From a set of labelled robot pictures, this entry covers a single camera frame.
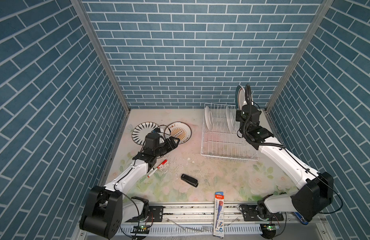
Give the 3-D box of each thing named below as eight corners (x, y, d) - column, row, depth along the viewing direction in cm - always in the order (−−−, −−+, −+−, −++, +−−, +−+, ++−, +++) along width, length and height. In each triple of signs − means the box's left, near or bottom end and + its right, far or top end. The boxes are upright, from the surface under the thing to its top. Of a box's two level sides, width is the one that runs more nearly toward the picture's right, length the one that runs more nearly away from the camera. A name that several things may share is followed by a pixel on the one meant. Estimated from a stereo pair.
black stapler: (181, 179, 87) (180, 176, 84) (183, 174, 89) (183, 171, 86) (196, 188, 84) (197, 185, 81) (199, 183, 86) (199, 180, 83)
